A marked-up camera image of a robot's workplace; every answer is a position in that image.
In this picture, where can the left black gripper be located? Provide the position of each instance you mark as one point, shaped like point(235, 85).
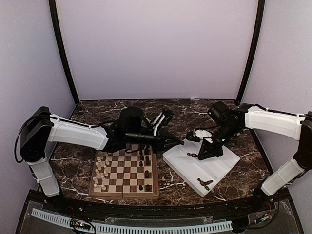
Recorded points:
point(161, 141)

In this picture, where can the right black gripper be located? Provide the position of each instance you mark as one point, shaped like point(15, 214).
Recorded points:
point(215, 151)

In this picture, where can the dark piece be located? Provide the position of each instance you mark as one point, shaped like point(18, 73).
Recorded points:
point(192, 155)

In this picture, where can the white plastic tray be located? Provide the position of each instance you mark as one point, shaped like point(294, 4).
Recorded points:
point(190, 168)

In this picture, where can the wooden chess board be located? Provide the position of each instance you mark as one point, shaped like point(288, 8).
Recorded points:
point(123, 176)

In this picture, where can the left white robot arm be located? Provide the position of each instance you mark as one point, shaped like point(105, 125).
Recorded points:
point(132, 127)

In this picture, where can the dark pawns on board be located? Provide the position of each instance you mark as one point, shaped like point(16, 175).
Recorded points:
point(144, 169)

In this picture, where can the dark chess pieces pile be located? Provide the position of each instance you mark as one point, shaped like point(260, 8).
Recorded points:
point(205, 184)

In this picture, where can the white chess pieces row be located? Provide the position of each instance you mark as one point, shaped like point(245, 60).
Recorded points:
point(101, 172)

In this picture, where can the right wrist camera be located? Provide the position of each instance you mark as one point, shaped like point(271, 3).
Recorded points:
point(198, 134)

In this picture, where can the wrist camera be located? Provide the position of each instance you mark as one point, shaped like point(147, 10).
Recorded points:
point(161, 120)
point(198, 134)

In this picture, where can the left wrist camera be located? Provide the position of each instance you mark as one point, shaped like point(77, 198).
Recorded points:
point(161, 120)

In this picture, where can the white slotted cable duct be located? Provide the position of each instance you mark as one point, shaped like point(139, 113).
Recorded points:
point(131, 226)

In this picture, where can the right black frame post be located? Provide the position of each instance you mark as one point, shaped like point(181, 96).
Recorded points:
point(252, 51)

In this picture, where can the black frame post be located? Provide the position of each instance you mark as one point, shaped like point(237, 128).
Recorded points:
point(61, 50)
point(252, 51)

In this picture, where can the left black frame post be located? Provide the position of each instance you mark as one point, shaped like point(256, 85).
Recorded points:
point(61, 50)

